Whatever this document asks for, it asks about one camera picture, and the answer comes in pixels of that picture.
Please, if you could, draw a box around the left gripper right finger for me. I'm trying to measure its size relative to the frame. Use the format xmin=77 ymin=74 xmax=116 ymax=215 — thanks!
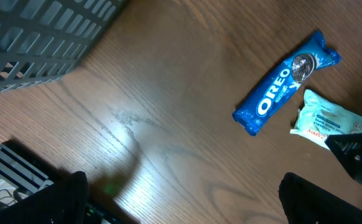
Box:
xmin=278 ymin=172 xmax=362 ymax=224

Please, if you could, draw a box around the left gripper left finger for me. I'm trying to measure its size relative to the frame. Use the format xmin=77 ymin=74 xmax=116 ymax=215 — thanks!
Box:
xmin=0 ymin=171 xmax=88 ymax=224

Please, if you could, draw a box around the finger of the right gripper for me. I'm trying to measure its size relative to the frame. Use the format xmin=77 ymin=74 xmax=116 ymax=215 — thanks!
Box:
xmin=325 ymin=133 xmax=362 ymax=185

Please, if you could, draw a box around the teal wet wipes pack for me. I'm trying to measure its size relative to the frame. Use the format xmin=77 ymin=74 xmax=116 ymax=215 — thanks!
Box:
xmin=290 ymin=90 xmax=362 ymax=149

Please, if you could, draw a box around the blue Oreo cookie pack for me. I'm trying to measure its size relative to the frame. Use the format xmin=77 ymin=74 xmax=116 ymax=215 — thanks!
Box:
xmin=232 ymin=30 xmax=340 ymax=136

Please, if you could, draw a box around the grey plastic mesh basket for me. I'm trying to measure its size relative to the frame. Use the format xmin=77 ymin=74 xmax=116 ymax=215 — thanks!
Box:
xmin=0 ymin=0 xmax=128 ymax=92

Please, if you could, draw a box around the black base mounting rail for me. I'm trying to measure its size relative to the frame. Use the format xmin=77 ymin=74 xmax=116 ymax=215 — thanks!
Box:
xmin=0 ymin=139 xmax=60 ymax=194

